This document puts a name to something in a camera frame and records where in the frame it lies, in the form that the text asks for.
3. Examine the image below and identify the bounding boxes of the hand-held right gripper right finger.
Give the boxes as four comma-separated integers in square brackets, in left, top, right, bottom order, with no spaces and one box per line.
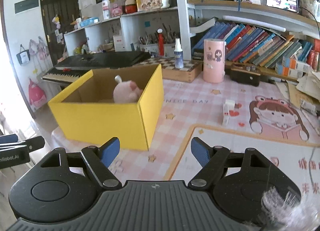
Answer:
[187,136,275,190]

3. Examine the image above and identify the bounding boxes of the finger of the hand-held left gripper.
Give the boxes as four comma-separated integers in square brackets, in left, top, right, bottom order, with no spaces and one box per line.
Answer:
[0,136,46,155]
[0,134,19,145]

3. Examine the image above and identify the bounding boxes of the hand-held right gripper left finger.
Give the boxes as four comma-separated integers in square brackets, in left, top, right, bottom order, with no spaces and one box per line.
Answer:
[32,136,123,191]

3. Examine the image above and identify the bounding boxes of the yellow cardboard box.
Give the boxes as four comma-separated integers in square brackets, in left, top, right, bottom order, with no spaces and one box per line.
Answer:
[48,64,164,151]

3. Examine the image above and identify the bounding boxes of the pink pig plush toy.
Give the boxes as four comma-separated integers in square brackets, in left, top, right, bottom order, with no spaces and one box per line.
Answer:
[113,75,144,104]

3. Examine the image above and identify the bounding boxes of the pink checkered cloth desktop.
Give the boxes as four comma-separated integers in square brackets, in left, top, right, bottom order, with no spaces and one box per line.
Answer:
[51,71,320,196]

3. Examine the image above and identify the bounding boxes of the small white red box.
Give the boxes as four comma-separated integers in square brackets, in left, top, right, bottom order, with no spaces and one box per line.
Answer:
[222,99,235,126]

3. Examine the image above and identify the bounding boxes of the pink backpack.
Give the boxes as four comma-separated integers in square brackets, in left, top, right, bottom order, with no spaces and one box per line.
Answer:
[28,78,48,112]

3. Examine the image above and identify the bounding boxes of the wooden checkered box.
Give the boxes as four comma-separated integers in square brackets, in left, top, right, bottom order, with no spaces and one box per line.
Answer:
[147,56,202,83]

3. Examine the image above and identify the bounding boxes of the dark tote bag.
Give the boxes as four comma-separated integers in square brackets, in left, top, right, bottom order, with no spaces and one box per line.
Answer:
[16,44,31,66]

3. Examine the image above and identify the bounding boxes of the pink cylinder container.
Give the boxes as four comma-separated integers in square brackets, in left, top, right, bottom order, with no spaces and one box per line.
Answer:
[203,39,227,84]

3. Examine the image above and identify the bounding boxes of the small black case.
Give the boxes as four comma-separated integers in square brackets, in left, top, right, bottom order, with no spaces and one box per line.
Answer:
[230,63,261,87]

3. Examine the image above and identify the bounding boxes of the black electronic keyboard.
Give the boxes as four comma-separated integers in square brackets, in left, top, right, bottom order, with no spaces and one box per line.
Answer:
[41,51,152,83]

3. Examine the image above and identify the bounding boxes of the hanging pastel bags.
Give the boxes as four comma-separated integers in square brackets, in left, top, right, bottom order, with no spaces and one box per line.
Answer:
[29,37,50,59]

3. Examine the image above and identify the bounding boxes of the white spray bottle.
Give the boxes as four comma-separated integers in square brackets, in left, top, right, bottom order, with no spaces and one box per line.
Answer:
[174,38,184,69]

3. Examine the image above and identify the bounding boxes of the fuzzy pale sleeve cuff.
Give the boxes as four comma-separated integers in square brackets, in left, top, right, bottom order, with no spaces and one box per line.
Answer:
[260,187,320,231]

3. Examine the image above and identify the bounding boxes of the white box with red label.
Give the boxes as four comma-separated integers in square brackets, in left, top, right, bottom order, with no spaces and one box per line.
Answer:
[113,35,125,52]

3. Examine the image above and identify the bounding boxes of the white pen holder with brushes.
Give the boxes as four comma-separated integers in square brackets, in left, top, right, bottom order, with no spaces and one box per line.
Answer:
[139,24,177,54]

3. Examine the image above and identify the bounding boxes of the red tassel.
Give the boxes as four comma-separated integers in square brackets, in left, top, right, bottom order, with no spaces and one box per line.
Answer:
[157,29,166,56]

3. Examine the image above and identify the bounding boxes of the orange white medicine box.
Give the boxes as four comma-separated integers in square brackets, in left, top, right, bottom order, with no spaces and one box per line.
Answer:
[282,56,312,72]
[275,63,300,79]

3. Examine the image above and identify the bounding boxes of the row of leaning books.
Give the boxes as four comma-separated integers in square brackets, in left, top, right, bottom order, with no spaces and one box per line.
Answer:
[192,21,320,70]

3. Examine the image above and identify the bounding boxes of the plush door charm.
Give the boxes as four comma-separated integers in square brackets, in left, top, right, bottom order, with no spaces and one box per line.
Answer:
[52,14,62,30]

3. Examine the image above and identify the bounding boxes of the stack of papers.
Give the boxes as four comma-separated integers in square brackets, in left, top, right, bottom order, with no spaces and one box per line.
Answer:
[275,71,320,131]

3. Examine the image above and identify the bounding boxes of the white shelf unit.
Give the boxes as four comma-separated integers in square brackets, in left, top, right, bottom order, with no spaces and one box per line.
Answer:
[64,6,195,58]

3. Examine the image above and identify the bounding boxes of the blue wet wipes pack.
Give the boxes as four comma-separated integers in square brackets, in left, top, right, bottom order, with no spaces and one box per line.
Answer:
[79,17,100,28]

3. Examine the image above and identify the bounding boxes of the white bookshelf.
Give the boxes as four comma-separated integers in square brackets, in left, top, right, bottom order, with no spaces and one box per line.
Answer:
[172,0,320,82]

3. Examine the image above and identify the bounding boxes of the white tube lamp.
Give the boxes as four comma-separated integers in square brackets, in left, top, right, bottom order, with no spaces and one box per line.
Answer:
[222,16,286,32]

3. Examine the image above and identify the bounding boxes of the small pink box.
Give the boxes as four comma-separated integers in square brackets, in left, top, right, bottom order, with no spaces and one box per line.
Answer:
[110,2,123,17]

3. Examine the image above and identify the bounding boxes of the white lotion bottle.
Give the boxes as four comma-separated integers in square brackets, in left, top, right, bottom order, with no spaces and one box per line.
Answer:
[102,0,112,20]

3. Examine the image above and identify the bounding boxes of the red white doll figure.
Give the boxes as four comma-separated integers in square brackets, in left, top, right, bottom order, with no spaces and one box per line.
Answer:
[124,0,137,14]

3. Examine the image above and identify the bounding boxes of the red book box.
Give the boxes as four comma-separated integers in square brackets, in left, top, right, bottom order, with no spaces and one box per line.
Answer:
[307,50,320,65]

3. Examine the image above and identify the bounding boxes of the smartphone on shelf stand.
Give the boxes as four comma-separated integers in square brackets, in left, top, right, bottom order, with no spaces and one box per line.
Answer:
[265,0,300,14]

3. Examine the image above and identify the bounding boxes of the thin grey cable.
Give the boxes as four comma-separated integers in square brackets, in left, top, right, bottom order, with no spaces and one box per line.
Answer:
[308,146,316,196]

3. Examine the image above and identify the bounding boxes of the dark green wall sign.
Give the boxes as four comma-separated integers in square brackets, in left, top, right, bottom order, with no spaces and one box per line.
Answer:
[14,0,40,14]

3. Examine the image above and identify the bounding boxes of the black cable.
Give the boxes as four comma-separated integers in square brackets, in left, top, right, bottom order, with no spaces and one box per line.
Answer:
[297,5,320,37]

